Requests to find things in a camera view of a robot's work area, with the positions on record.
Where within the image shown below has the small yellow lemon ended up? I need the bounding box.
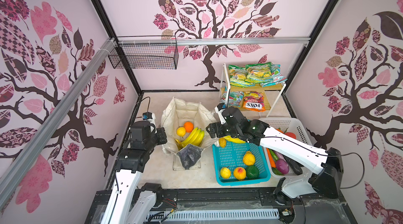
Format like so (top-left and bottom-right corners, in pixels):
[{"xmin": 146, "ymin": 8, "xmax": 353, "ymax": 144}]
[{"xmin": 176, "ymin": 127, "xmax": 187, "ymax": 137}]

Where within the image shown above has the orange tangerine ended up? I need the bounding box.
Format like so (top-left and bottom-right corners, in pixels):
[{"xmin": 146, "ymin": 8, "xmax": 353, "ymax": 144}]
[{"xmin": 183, "ymin": 122, "xmax": 194, "ymax": 133}]

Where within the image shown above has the beige canvas tote bag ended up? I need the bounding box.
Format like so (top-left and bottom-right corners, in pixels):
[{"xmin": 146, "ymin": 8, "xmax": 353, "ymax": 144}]
[{"xmin": 161, "ymin": 98, "xmax": 218, "ymax": 171}]

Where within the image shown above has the yellow banana bunch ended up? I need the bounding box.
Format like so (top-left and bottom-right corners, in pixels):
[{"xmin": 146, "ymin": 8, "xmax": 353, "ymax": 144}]
[
  {"xmin": 175, "ymin": 128, "xmax": 205, "ymax": 150},
  {"xmin": 224, "ymin": 136, "xmax": 246, "ymax": 144}
]

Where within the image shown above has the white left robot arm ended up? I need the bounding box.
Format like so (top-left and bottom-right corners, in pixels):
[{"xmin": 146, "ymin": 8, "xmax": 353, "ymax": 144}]
[{"xmin": 101, "ymin": 119, "xmax": 167, "ymax": 224}]

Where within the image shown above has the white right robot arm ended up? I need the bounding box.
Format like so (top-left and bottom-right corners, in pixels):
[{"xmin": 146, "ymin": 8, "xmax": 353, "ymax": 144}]
[{"xmin": 206, "ymin": 107, "xmax": 344, "ymax": 199}]

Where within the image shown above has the green mint candy bag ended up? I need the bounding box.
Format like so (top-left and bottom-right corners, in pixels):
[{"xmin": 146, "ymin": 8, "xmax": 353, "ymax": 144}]
[{"xmin": 220, "ymin": 91, "xmax": 243, "ymax": 107}]

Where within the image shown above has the orange Fox's candy bag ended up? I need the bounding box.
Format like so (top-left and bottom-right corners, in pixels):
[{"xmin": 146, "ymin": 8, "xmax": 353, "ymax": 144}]
[{"xmin": 242, "ymin": 91, "xmax": 266, "ymax": 112}]

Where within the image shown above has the yellow-green candy bag left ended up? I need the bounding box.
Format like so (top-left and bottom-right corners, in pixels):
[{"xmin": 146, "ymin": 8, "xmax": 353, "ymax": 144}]
[{"xmin": 228, "ymin": 65, "xmax": 255, "ymax": 87}]

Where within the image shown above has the yellow-green candy bag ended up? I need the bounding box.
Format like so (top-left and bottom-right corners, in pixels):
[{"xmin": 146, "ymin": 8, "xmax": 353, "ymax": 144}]
[
  {"xmin": 228, "ymin": 65, "xmax": 255, "ymax": 87},
  {"xmin": 245, "ymin": 62, "xmax": 272, "ymax": 83}
]

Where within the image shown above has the yellow-green candy bag middle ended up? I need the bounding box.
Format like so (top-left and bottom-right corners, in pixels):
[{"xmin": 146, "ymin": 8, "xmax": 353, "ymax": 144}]
[{"xmin": 245, "ymin": 62, "xmax": 272, "ymax": 83}]

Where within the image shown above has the teal candy bag right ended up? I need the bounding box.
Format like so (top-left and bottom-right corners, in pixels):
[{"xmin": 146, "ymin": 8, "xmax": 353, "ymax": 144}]
[{"xmin": 260, "ymin": 64, "xmax": 287, "ymax": 87}]

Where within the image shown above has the yellow-orange wrinkled fruit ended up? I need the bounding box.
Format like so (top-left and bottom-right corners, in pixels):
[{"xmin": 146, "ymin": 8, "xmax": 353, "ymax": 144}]
[{"xmin": 219, "ymin": 137, "xmax": 227, "ymax": 148}]

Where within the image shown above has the white wooden shelf rack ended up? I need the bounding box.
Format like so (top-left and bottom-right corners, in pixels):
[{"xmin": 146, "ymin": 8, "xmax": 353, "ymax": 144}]
[{"xmin": 219, "ymin": 63, "xmax": 287, "ymax": 117}]

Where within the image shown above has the yellow bumpy fruit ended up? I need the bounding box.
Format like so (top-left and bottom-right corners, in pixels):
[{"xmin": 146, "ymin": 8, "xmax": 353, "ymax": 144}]
[{"xmin": 242, "ymin": 151, "xmax": 256, "ymax": 166}]

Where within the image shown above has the teal plastic basket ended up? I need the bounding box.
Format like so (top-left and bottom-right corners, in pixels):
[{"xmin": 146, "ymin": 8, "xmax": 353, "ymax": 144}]
[{"xmin": 212, "ymin": 142, "xmax": 271, "ymax": 186}]

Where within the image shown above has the yellow pear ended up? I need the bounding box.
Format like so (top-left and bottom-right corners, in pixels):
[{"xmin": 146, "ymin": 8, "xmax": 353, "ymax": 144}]
[{"xmin": 220, "ymin": 167, "xmax": 232, "ymax": 179}]

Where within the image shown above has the green avocado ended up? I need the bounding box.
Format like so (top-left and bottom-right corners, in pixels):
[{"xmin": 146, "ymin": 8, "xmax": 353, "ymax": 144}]
[{"xmin": 246, "ymin": 165, "xmax": 260, "ymax": 179}]

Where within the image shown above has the orange carrot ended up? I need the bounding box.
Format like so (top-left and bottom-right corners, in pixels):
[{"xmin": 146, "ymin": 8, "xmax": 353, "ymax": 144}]
[{"xmin": 267, "ymin": 148, "xmax": 276, "ymax": 168}]

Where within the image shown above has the white plastic basket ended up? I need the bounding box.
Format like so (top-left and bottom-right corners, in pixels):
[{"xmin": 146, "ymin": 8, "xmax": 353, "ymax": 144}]
[{"xmin": 259, "ymin": 117, "xmax": 313, "ymax": 179}]

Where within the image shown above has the purple round eggplant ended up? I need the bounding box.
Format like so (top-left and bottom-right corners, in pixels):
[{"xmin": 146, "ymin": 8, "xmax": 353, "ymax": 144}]
[{"xmin": 276, "ymin": 159, "xmax": 290, "ymax": 175}]

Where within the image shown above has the dark purple eggplant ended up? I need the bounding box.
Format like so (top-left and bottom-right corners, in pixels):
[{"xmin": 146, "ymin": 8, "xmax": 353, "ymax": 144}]
[{"xmin": 283, "ymin": 155, "xmax": 303, "ymax": 175}]

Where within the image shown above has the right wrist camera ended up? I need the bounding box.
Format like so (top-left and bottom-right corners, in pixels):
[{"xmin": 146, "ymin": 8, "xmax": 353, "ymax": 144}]
[{"xmin": 215, "ymin": 103, "xmax": 226, "ymax": 124}]

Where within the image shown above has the black wire basket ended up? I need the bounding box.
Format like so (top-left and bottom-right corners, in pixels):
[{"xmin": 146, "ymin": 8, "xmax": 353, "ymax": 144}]
[{"xmin": 108, "ymin": 35, "xmax": 179, "ymax": 70}]

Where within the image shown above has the white cable duct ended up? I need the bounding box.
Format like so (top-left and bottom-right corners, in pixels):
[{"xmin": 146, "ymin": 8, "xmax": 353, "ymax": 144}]
[{"xmin": 145, "ymin": 209, "xmax": 280, "ymax": 224}]

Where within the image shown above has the aluminium frame rail back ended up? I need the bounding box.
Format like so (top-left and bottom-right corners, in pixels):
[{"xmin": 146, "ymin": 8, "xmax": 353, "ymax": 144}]
[{"xmin": 119, "ymin": 37, "xmax": 311, "ymax": 46}]

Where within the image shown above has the aluminium frame rail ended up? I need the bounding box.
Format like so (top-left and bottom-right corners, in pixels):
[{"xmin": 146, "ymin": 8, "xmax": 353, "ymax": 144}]
[
  {"xmin": 119, "ymin": 37, "xmax": 311, "ymax": 46},
  {"xmin": 1, "ymin": 38, "xmax": 116, "ymax": 207}
]

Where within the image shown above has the aluminium frame rail left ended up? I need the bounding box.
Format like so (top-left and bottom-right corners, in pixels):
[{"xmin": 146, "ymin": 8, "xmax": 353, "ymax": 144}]
[{"xmin": 1, "ymin": 38, "xmax": 116, "ymax": 207}]

